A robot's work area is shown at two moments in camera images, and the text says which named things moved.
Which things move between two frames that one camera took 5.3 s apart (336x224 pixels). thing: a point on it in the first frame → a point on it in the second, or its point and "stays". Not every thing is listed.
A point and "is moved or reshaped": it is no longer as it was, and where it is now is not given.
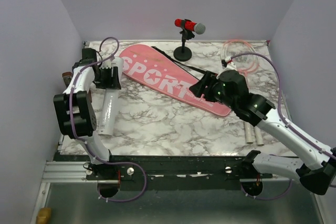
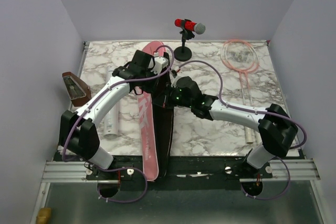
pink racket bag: x=145 y=64 is moved or reshaped
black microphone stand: x=184 y=53 stays
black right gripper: x=210 y=79 → x=163 y=98
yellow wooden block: x=44 y=215 stays
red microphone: x=198 y=28 stays
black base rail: x=175 y=168 stays
